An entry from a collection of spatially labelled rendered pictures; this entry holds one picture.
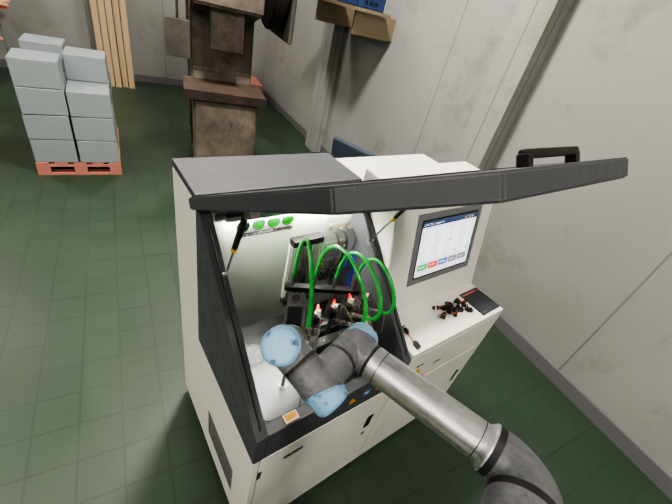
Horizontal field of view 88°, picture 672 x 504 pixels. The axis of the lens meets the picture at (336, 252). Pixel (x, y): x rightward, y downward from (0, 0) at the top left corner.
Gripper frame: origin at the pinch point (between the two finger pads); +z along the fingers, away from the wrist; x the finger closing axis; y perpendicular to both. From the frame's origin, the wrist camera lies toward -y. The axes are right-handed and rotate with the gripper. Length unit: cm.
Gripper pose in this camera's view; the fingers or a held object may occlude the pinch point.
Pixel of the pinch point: (302, 329)
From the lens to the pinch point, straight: 102.2
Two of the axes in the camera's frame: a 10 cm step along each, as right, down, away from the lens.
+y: -0.2, 9.8, -1.9
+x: 10.0, 0.1, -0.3
